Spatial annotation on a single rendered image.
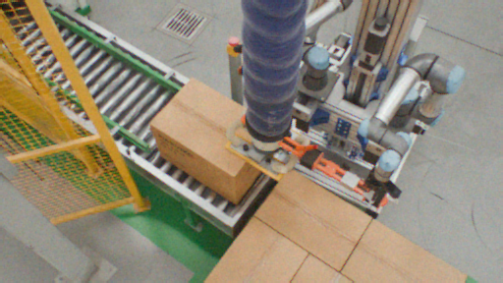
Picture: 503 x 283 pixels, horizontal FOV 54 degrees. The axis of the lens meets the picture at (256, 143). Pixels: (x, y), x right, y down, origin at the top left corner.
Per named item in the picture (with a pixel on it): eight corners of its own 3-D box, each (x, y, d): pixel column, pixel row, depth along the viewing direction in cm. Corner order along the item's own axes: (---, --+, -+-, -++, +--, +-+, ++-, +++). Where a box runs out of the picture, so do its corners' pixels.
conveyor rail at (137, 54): (45, 13, 394) (36, -5, 378) (50, 9, 396) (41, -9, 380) (287, 159, 329) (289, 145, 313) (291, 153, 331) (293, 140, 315)
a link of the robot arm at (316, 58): (314, 82, 271) (317, 66, 259) (300, 66, 276) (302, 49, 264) (332, 71, 274) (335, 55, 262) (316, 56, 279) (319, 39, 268)
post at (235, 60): (233, 130, 388) (226, 45, 301) (238, 124, 391) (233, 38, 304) (240, 134, 386) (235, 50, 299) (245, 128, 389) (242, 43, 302)
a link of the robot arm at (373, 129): (416, 38, 214) (357, 127, 204) (439, 50, 211) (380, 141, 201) (412, 52, 225) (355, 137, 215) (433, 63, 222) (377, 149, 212)
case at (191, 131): (160, 156, 314) (148, 123, 279) (198, 113, 330) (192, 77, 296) (237, 205, 298) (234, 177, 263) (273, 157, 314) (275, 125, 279)
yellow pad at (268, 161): (224, 147, 253) (223, 142, 249) (236, 134, 257) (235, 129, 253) (279, 182, 244) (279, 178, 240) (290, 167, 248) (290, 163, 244)
